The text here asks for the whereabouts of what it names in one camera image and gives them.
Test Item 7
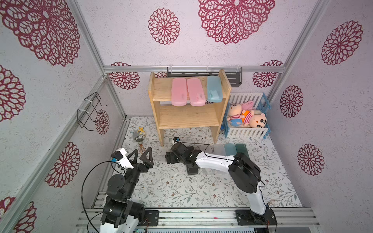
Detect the light blue pencil case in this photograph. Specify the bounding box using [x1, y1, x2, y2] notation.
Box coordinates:
[207, 76, 223, 103]

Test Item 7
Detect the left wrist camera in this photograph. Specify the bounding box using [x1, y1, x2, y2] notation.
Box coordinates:
[110, 148, 134, 169]

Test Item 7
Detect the black wall shelf rack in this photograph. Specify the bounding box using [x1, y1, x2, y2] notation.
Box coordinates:
[166, 68, 243, 87]

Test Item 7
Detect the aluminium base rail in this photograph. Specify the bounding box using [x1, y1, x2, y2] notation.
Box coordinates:
[74, 190, 321, 233]

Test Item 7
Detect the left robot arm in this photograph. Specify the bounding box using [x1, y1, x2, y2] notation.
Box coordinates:
[100, 147, 157, 233]

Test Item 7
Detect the wooden two-tier shelf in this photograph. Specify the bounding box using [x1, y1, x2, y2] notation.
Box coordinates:
[148, 70, 232, 147]

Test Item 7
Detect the teal pencil case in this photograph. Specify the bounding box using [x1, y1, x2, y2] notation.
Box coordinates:
[224, 143, 237, 156]

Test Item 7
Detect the black wire wall rack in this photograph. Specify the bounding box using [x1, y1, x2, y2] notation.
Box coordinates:
[76, 92, 107, 132]

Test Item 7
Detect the pink plush doll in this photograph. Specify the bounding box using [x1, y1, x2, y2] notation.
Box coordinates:
[227, 101, 254, 127]

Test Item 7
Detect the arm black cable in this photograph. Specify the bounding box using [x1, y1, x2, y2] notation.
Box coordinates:
[81, 161, 126, 233]
[179, 141, 277, 233]

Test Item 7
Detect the black pencil case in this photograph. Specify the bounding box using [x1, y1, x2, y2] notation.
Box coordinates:
[186, 165, 199, 175]

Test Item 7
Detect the clear pencil case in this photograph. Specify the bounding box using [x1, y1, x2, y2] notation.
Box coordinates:
[213, 144, 226, 156]
[200, 144, 214, 175]

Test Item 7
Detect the blue white toy crib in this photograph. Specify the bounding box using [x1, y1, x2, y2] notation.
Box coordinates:
[222, 93, 271, 138]

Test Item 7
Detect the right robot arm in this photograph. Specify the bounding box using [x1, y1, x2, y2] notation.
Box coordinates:
[165, 141, 268, 216]

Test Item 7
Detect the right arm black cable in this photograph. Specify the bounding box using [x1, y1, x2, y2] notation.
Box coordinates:
[179, 141, 277, 233]

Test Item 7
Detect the small toy with yellow star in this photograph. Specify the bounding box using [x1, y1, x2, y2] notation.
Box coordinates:
[132, 127, 146, 153]

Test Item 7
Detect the dark green pencil case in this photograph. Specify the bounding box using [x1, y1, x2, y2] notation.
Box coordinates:
[236, 144, 249, 158]

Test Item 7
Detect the pink pencil case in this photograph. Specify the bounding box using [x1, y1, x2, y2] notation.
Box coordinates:
[186, 78, 206, 107]
[172, 78, 187, 106]

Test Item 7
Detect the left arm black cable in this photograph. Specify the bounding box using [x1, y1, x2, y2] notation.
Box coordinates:
[81, 161, 126, 233]

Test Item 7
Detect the orange striped plush doll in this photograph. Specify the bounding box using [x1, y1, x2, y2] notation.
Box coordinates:
[241, 109, 267, 128]

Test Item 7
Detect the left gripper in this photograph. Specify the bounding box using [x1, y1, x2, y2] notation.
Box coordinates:
[123, 147, 153, 198]

